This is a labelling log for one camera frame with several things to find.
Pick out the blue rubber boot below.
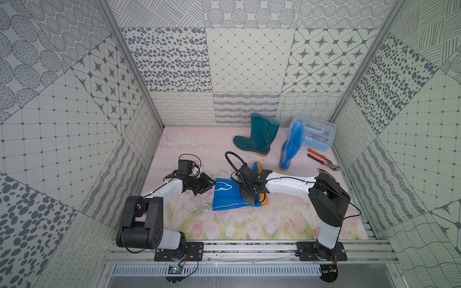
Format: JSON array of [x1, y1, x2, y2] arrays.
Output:
[[212, 178, 268, 211], [279, 121, 304, 171]]

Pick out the green rubber boot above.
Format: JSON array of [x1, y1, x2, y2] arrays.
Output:
[[233, 113, 280, 157]]

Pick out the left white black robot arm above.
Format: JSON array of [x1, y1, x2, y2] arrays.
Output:
[[116, 160, 216, 257]]

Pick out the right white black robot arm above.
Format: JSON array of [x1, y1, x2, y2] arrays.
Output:
[[235, 164, 351, 254]]

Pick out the light blue plastic toolbox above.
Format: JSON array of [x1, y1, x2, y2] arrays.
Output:
[[288, 116, 336, 152]]

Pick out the white ventilation grille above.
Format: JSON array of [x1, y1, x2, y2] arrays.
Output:
[[113, 264, 321, 277]]

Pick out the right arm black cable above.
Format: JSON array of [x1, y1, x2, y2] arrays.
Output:
[[224, 150, 249, 177]]

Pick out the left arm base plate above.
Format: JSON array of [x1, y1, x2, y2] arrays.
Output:
[[154, 242, 204, 262]]

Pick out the aluminium mounting rail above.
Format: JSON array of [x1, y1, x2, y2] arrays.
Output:
[[103, 240, 398, 265]]

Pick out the orange handled pliers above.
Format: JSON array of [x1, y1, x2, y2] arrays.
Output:
[[307, 148, 340, 171]]

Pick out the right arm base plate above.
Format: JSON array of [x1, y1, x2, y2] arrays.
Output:
[[295, 241, 348, 262]]

